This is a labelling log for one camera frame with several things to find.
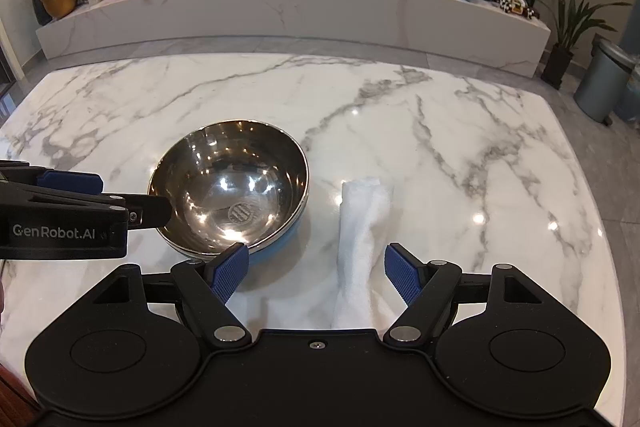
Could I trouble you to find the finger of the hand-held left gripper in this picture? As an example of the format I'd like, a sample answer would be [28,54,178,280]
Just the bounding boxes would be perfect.
[0,161,104,194]
[0,182,172,230]

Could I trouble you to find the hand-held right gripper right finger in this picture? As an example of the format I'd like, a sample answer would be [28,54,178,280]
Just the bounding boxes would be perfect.
[382,243,548,350]

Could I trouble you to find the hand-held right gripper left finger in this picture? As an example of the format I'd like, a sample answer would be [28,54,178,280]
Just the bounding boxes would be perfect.
[90,243,253,349]

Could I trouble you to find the white cloth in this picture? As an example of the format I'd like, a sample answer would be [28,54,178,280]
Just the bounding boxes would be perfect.
[227,176,406,330]

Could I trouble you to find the steel bowl with blue outside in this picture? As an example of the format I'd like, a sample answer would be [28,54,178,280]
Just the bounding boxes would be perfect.
[146,119,311,265]

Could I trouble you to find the dark blue vase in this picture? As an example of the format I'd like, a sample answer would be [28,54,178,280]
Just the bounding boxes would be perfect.
[31,0,53,26]

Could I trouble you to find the white marble media cabinet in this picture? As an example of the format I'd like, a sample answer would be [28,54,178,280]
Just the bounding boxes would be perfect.
[35,0,551,78]

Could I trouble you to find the potted green plant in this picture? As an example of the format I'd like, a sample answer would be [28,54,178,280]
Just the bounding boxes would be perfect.
[537,0,631,90]

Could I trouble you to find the grey trash bin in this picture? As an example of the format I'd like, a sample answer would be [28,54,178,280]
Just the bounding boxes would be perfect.
[574,38,636,125]

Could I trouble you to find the pale blue bin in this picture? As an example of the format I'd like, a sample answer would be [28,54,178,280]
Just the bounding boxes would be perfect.
[614,57,640,122]

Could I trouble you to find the black and white cow toys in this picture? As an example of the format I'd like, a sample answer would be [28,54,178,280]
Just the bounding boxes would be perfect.
[495,0,541,20]

